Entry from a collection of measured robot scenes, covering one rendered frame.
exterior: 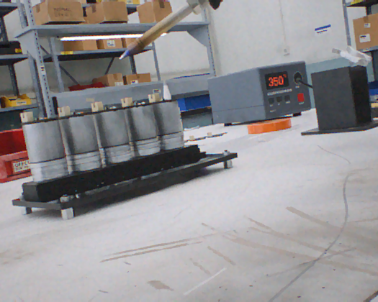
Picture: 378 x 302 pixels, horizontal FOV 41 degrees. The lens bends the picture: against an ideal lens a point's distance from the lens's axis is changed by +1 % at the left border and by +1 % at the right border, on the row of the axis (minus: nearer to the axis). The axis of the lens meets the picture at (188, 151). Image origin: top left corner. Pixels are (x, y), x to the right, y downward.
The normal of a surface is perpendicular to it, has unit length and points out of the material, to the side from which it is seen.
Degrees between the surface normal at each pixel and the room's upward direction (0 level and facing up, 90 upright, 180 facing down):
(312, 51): 90
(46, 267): 0
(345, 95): 90
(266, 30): 90
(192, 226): 0
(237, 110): 90
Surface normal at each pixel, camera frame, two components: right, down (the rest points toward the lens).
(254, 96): -0.83, 0.19
